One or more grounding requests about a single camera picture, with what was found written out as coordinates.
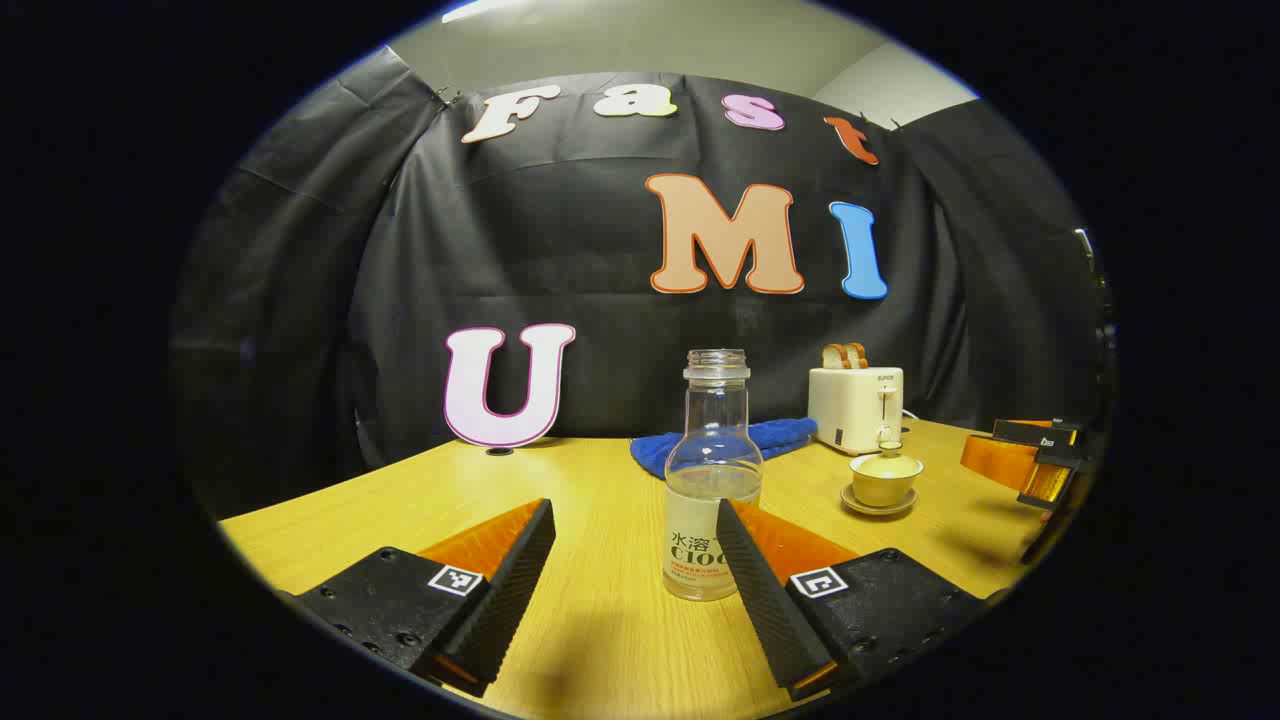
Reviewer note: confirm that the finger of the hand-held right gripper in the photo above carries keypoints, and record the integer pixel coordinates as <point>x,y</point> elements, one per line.
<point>1000,460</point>
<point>1030,432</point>

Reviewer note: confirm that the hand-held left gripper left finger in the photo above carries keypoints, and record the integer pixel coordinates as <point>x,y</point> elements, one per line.
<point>510,590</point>

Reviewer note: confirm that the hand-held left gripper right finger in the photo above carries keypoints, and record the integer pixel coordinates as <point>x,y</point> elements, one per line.
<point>765,600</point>

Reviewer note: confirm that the cream teacup lid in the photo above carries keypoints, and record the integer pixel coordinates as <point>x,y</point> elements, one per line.
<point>886,465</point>

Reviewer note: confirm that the cream teacup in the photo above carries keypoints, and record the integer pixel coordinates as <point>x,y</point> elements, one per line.
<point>885,492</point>

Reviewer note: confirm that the clear water bottle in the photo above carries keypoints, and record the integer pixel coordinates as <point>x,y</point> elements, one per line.
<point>712,470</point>

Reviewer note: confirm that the cream saucer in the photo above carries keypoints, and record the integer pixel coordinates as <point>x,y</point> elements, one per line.
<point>875,510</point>

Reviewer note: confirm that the cream toaster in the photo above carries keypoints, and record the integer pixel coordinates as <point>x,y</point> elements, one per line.
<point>850,410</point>

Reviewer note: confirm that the toasted bread slice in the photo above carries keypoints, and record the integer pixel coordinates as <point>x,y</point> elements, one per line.
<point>857,354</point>
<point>834,357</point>

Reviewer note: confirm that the blue towel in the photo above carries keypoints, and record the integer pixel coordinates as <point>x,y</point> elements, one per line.
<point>655,455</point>

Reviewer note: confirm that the black backdrop cloth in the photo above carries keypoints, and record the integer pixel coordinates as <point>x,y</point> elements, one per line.
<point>600,340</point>

